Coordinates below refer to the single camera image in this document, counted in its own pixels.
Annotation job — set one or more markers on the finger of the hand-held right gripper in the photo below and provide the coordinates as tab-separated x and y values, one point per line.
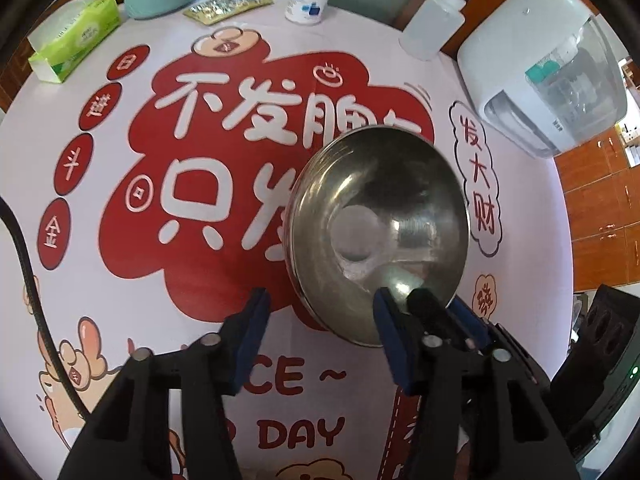
470	325
425	305

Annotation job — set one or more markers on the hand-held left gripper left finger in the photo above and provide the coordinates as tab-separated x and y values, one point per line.
250	340

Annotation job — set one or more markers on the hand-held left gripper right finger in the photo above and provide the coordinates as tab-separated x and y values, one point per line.
395	345

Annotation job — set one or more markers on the stainless steel bowl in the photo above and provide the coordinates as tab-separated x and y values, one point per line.
380	240

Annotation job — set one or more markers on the brown wooden cabinet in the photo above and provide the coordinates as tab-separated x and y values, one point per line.
605	210

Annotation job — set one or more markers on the printed pink tablecloth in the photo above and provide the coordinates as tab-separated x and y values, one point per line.
175	160

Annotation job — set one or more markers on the white water dispenser appliance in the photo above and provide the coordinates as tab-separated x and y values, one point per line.
540	70

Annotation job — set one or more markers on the white bottle with teal label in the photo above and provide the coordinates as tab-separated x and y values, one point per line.
547	67

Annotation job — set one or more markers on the clear squeeze bottle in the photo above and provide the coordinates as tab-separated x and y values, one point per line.
432	27

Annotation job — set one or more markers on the silver foil pill packet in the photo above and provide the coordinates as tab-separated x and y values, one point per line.
227	7

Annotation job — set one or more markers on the green tissue box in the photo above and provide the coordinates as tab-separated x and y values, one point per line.
75	40

